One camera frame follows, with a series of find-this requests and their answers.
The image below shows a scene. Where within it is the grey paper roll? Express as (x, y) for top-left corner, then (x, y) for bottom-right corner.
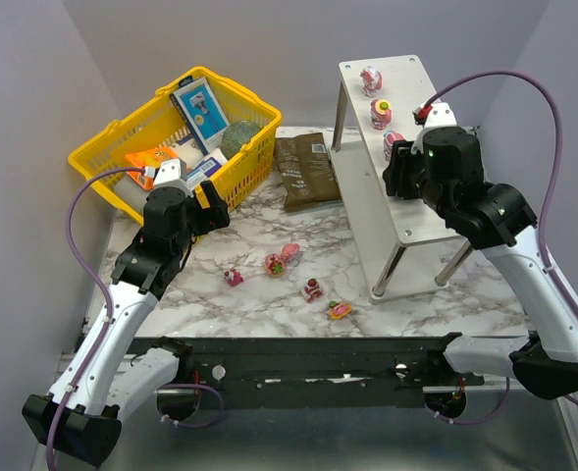
(113, 174), (149, 214)

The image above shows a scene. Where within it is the pink cake toy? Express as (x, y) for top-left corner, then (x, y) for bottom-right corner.
(224, 268), (244, 287)

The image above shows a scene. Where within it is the green round melon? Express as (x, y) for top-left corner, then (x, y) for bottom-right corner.
(220, 120), (261, 160)

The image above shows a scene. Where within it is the orange snack box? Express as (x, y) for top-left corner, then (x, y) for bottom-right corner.
(124, 146), (178, 191)

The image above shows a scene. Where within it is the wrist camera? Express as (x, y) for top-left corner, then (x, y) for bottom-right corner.
(411, 102), (457, 155)
(143, 157), (193, 197)

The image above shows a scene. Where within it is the pink toy blue bow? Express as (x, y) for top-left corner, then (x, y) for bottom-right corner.
(383, 129), (405, 162)

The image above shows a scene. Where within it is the white metal shelf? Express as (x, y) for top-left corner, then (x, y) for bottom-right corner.
(330, 55), (472, 303)

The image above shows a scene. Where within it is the purple cable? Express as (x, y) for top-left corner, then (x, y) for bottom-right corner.
(423, 71), (578, 418)
(45, 166), (147, 471)

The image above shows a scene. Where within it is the yellow plastic basket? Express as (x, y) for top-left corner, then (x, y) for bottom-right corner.
(69, 66), (282, 223)

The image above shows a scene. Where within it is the purple white box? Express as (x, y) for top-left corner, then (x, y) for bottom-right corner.
(185, 148), (228, 190)

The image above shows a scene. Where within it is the pink bear toy lying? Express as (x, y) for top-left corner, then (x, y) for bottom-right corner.
(280, 242), (301, 265)

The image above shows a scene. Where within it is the pink toy yellow top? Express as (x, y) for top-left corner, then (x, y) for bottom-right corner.
(370, 98), (393, 131)

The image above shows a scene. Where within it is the white box in basket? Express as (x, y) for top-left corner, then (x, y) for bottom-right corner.
(171, 135), (204, 168)

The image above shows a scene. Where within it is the red strawberry cake toy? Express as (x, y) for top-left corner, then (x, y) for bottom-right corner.
(301, 278), (324, 303)

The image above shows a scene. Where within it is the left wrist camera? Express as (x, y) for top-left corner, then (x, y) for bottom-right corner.
(143, 157), (193, 197)

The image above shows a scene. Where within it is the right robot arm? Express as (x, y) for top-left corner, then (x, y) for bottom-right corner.
(383, 127), (578, 399)

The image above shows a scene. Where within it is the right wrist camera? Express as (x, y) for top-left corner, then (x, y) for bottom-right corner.
(411, 102), (457, 155)

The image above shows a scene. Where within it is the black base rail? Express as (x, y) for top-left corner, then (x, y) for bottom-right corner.
(128, 336), (484, 409)

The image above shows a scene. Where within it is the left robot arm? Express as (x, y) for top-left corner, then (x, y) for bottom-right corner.
(22, 181), (230, 469)

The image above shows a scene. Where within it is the pink bear strawberry toy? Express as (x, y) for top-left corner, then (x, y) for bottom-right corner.
(263, 253), (286, 278)

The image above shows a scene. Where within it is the pink white bunny toy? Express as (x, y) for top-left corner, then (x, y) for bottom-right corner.
(360, 66), (383, 98)

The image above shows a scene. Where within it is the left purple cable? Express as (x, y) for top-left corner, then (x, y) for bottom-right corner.
(45, 166), (147, 471)

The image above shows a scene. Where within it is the pink toy orange plate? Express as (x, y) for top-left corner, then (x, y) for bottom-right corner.
(328, 300), (352, 320)

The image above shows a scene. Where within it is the blue razor package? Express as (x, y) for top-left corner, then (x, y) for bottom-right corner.
(170, 76), (230, 155)

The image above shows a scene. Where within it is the brown snack bag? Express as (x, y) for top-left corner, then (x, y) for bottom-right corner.
(274, 132), (342, 212)

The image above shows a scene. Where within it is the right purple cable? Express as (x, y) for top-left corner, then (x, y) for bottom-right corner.
(423, 71), (578, 418)

